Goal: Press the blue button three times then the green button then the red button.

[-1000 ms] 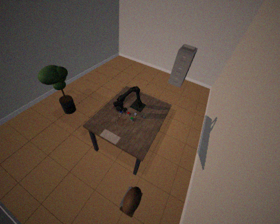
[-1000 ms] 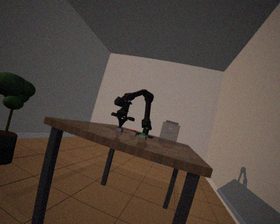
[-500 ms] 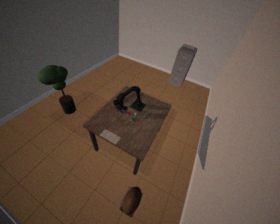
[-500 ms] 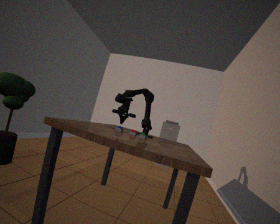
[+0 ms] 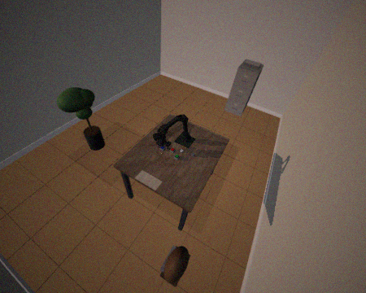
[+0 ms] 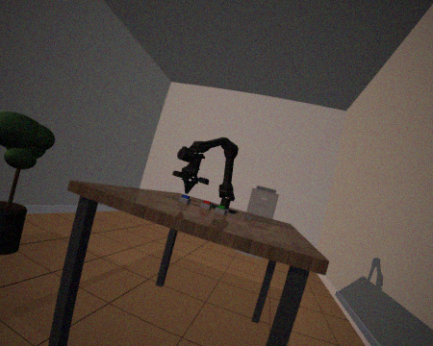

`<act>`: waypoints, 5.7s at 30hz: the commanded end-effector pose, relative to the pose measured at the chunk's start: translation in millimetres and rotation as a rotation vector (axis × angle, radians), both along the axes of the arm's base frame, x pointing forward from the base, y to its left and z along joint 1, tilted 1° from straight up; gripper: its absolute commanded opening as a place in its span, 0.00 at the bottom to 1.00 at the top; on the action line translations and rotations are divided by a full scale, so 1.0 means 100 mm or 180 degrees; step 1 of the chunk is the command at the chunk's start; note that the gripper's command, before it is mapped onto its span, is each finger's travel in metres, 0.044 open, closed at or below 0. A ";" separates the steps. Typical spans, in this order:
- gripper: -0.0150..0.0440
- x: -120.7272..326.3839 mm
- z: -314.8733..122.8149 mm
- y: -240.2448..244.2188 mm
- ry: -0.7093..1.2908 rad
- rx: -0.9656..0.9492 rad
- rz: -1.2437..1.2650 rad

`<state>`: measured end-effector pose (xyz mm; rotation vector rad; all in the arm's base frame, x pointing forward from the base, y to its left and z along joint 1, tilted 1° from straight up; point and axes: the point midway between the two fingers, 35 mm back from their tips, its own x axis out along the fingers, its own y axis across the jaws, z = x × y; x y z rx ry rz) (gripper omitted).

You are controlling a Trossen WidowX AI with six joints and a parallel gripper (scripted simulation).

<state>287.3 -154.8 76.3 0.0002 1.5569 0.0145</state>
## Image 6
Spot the red button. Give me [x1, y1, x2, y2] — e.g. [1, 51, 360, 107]
[200, 201, 212, 210]

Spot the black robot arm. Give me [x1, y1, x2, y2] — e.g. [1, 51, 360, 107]
[177, 137, 239, 210]

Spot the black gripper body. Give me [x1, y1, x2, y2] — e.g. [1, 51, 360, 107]
[172, 163, 209, 185]

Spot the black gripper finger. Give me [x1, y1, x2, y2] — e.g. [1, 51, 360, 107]
[181, 179, 190, 193]
[187, 181, 198, 194]

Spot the blue button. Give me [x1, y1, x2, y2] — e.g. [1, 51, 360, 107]
[178, 195, 191, 204]

